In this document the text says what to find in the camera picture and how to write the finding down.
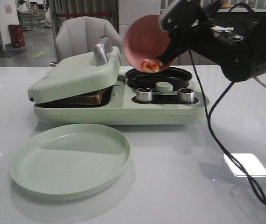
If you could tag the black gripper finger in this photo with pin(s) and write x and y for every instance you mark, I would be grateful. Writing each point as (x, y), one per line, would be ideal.
(184, 14)
(174, 49)

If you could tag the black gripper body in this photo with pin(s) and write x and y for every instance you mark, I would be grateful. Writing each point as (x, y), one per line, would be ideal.
(237, 61)

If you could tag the orange white shrimp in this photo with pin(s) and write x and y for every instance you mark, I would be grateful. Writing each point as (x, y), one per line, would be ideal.
(150, 66)

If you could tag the pink bowl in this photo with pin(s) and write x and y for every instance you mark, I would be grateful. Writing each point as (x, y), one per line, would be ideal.
(144, 40)

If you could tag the bread slice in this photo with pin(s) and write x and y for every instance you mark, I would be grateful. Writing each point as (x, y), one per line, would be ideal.
(93, 98)

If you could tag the green breakfast maker lid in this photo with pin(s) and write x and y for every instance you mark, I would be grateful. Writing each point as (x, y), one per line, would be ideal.
(76, 75)

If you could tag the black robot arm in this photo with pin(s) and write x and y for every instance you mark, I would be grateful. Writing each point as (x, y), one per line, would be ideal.
(255, 39)

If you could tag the green breakfast maker base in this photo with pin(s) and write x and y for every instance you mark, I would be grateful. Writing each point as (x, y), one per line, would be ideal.
(120, 107)

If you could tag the black round frying pan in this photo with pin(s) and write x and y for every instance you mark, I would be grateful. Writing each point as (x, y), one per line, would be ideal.
(178, 78)

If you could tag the right silver control knob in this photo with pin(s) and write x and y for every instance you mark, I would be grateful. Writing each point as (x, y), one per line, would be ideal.
(185, 95)

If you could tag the silver control knob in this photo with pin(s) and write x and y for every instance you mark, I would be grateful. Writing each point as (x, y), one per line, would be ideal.
(185, 95)
(144, 94)

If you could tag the left silver control knob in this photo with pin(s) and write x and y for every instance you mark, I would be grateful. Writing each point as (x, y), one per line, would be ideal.
(144, 94)

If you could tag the red barrier belt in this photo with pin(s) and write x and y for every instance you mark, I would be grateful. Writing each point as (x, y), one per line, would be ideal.
(109, 13)

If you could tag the left grey upholstered chair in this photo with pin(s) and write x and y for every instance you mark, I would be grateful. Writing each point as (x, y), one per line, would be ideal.
(77, 37)

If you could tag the light green round plate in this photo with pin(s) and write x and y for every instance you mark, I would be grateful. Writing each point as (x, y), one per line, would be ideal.
(70, 162)

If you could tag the red trash bin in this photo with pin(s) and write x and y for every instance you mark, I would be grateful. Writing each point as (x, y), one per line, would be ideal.
(16, 35)

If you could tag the green round pan handle knob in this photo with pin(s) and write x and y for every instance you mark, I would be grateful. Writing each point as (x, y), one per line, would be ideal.
(164, 87)

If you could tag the silver lid handle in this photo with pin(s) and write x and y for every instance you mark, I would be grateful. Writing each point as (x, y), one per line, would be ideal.
(101, 49)

